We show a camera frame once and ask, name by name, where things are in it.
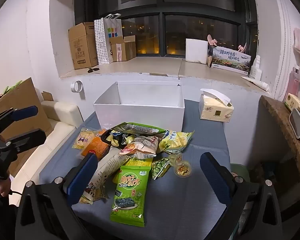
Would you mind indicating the green pea snack packet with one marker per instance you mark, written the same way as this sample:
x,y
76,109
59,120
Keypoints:
x,y
160,168

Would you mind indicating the small cardboard flap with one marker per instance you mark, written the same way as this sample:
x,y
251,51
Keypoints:
x,y
47,96

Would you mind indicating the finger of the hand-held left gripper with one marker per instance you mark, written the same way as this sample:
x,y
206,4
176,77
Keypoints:
x,y
25,112
27,137

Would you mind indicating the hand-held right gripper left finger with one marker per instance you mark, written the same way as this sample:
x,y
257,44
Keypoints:
x,y
82,180

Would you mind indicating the green paper item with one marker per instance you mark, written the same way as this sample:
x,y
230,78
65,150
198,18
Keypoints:
x,y
13,85

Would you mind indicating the round wooden board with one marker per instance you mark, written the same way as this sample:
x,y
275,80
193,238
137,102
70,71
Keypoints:
x,y
282,125

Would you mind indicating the white tube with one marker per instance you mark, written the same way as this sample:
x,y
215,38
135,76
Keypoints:
x,y
257,83

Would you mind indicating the white plastic bottle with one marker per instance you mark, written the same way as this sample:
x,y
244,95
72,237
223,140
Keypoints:
x,y
256,70

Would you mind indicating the black sunglasses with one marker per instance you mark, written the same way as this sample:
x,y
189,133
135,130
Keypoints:
x,y
92,70

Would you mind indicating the green stool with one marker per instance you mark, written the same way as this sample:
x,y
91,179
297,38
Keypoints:
x,y
240,171

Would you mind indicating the white foam block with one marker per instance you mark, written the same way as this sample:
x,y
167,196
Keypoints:
x,y
196,51

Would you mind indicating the yellow cartoon snack packet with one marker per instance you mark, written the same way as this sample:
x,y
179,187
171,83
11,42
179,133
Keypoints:
x,y
83,138

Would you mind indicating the yellow-green snack packet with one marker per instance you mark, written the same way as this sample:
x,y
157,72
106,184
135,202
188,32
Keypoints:
x,y
176,141

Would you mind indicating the printed landscape gift box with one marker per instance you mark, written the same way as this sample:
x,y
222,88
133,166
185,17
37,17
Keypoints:
x,y
230,60

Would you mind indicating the dark window frame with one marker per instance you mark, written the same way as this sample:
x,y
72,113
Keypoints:
x,y
161,7

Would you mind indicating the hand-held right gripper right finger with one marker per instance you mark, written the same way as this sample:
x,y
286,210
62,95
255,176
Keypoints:
x,y
215,180

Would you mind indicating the white dotted paper bag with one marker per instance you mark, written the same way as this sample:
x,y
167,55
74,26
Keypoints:
x,y
101,45

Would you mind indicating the pink bottle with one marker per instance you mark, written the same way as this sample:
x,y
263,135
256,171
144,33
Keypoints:
x,y
295,82

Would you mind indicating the pink handheld fan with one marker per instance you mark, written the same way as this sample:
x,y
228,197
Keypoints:
x,y
211,40
243,48

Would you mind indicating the clear jelly cup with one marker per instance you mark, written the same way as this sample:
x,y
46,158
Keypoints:
x,y
182,170
178,158

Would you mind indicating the person's left hand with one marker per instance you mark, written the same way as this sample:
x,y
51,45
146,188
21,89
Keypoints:
x,y
4,188

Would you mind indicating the flat cardboard sheet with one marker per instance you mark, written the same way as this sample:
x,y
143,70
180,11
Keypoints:
x,y
22,97

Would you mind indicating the small open cardboard box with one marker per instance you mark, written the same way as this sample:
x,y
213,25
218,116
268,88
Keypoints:
x,y
126,50

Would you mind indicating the yellow tissue pack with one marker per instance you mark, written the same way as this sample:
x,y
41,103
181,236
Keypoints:
x,y
215,111

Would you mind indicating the large cardboard box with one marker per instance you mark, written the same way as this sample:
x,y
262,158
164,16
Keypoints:
x,y
82,47

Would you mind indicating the white bag with coloured squares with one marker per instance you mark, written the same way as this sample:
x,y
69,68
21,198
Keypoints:
x,y
113,30

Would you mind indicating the orange snack packet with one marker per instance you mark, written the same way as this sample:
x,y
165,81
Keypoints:
x,y
96,146

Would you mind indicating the white storage box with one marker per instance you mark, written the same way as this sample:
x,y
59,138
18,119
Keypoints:
x,y
140,115

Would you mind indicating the black and yellow packet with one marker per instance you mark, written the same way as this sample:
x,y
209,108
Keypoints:
x,y
115,137

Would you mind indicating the white chips packet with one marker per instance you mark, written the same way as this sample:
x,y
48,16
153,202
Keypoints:
x,y
142,145

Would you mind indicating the green seaweed snack packet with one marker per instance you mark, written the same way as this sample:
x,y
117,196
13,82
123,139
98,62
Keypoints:
x,y
130,195

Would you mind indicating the dark green long packet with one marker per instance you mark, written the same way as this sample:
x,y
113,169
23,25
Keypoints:
x,y
142,128

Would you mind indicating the long white snack packet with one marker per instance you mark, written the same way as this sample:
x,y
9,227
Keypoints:
x,y
107,172

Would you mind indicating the yellow-green carton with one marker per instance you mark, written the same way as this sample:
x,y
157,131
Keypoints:
x,y
293,101

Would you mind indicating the white small device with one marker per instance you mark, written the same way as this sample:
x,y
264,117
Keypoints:
x,y
298,125

